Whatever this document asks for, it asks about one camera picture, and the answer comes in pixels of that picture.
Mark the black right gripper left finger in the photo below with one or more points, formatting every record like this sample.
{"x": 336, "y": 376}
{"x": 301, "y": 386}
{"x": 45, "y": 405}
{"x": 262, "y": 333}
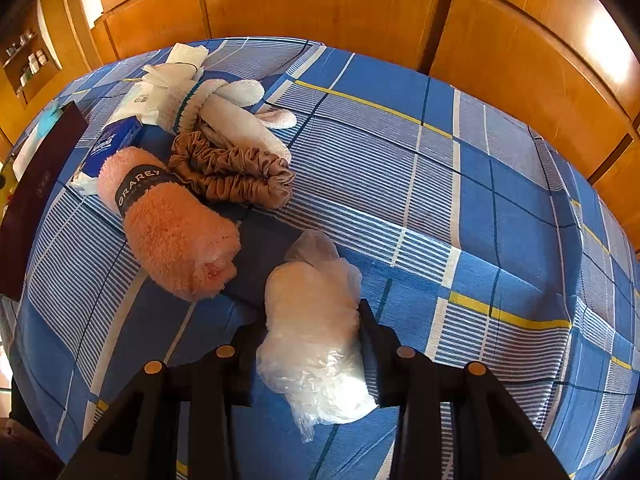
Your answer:
{"x": 137, "y": 436}

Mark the blue tissue pack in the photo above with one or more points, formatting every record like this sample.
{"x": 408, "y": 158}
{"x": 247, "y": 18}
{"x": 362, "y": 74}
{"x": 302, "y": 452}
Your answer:
{"x": 121, "y": 130}

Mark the pink satin scrunchie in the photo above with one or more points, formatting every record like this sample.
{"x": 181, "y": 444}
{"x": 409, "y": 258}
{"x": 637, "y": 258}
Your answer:
{"x": 236, "y": 175}

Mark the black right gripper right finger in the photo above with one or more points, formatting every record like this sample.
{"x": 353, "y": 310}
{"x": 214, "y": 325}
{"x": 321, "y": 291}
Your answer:
{"x": 492, "y": 438}

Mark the blue plaid bed sheet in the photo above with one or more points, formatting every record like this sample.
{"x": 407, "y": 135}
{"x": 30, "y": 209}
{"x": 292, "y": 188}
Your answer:
{"x": 475, "y": 240}

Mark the clear plastic bag bundle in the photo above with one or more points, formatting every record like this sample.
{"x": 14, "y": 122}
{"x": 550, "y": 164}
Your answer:
{"x": 311, "y": 353}

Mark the cream cloth bag bundle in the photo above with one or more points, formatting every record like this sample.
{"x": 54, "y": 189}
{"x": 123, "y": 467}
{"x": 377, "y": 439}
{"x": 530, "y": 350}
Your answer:
{"x": 184, "y": 63}

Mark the white knit glove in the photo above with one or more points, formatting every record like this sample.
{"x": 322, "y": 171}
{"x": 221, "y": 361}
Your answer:
{"x": 219, "y": 109}

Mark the wooden door with shelves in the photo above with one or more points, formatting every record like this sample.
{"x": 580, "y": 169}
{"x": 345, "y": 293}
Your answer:
{"x": 45, "y": 44}

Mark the pink towel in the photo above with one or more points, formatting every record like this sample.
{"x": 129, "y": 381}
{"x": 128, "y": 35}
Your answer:
{"x": 187, "y": 248}

